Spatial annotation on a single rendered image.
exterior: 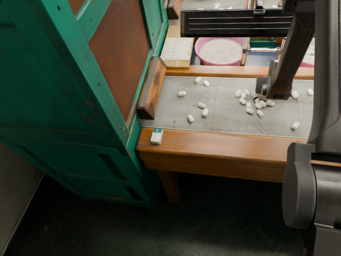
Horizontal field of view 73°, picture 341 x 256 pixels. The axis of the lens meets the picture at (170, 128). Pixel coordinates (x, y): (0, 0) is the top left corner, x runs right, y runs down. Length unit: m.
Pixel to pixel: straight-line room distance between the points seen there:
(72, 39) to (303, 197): 0.48
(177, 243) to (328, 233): 1.29
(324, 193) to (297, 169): 0.03
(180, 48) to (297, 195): 1.03
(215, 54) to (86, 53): 0.80
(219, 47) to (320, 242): 1.10
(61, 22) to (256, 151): 0.69
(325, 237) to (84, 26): 0.55
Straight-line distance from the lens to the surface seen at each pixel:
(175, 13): 1.39
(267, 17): 0.83
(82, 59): 0.57
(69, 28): 0.54
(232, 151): 0.86
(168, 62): 1.16
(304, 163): 0.31
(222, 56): 1.25
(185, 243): 1.54
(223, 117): 0.97
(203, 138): 0.88
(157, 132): 0.89
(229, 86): 1.08
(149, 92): 0.92
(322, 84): 0.35
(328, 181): 0.30
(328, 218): 0.30
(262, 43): 1.39
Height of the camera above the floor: 1.52
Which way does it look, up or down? 56 degrees down
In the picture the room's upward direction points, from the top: 12 degrees counter-clockwise
